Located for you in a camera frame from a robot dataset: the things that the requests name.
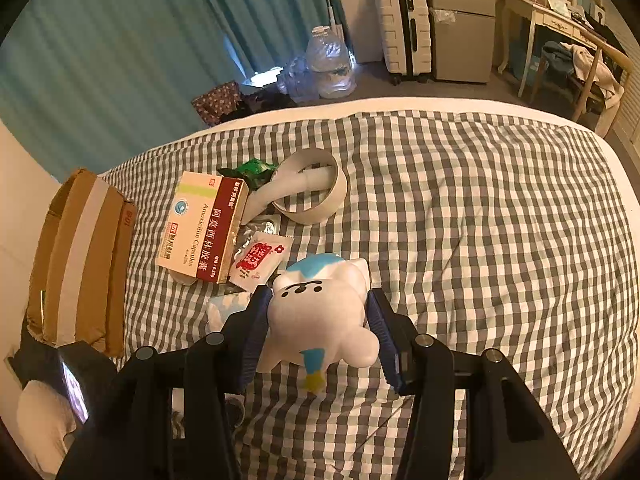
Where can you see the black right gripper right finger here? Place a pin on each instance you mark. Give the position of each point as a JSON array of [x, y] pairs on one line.
[[508, 436]]

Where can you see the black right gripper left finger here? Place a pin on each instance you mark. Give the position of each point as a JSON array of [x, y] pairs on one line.
[[164, 415]]

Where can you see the white plush star toy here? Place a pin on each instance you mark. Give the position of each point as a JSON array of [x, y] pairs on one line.
[[317, 317]]

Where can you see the green granule sachet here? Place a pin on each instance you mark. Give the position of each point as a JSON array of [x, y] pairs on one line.
[[255, 173]]

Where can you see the floral tissue pack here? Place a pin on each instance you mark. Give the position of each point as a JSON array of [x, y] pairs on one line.
[[221, 307]]

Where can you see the brown cardboard box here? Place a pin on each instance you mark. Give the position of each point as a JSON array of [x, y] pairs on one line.
[[78, 280]]

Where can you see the red white sachet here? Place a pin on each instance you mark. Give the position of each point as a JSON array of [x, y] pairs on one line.
[[259, 260]]

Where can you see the amoxicillin capsule medicine box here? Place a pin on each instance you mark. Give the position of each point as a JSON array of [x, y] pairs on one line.
[[199, 235]]

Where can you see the dark floral bag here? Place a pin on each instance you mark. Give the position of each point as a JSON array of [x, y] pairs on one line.
[[221, 101]]

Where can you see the teal curtain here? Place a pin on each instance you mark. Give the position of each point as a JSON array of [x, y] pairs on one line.
[[91, 83]]

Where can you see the wooden chair with clothes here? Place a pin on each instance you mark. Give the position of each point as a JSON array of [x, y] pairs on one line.
[[599, 76]]

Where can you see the large clear water jug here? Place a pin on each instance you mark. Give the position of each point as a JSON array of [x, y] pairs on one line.
[[329, 60]]

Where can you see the white suitcase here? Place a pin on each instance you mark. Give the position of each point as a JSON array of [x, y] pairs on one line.
[[406, 39]]

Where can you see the grey mini fridge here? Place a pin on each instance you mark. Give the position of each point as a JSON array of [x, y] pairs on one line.
[[463, 34]]

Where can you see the white dressing table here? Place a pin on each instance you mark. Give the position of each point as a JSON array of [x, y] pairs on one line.
[[539, 14]]

